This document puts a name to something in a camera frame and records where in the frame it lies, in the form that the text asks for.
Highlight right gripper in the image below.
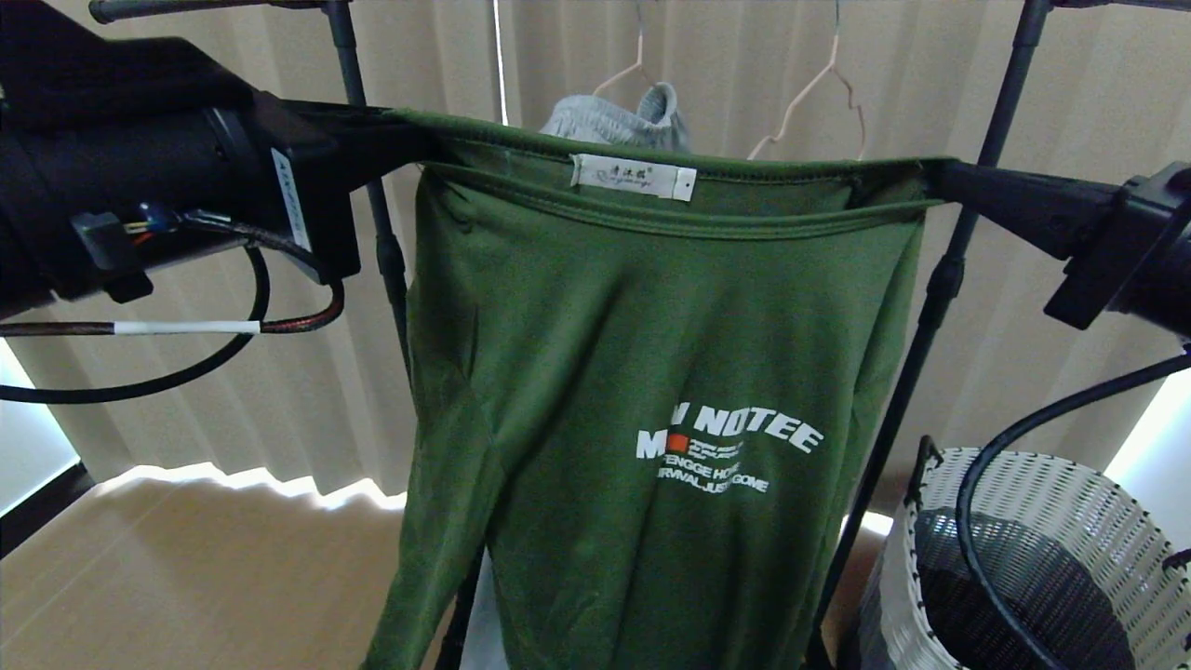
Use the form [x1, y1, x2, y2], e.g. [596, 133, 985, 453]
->
[1042, 162, 1191, 342]

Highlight green long-sleeved shirt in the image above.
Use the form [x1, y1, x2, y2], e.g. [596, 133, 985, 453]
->
[361, 106, 952, 670]

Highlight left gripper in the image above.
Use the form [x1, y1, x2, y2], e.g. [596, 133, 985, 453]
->
[205, 90, 364, 287]

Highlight white laundry basket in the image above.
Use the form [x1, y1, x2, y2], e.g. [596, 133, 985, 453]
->
[854, 434, 1191, 670]

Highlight pale grey shorts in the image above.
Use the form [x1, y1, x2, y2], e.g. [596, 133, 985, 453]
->
[460, 81, 695, 670]

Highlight black clothes rack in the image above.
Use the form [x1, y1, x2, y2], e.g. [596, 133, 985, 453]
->
[87, 0, 1191, 670]

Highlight window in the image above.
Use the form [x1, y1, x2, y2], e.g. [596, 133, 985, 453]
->
[0, 337, 96, 561]

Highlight pink clothes hanger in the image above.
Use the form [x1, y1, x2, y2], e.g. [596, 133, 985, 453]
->
[590, 0, 660, 100]
[746, 0, 869, 162]

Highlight beige curtain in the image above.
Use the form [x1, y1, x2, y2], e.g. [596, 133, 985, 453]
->
[0, 0, 1191, 511]

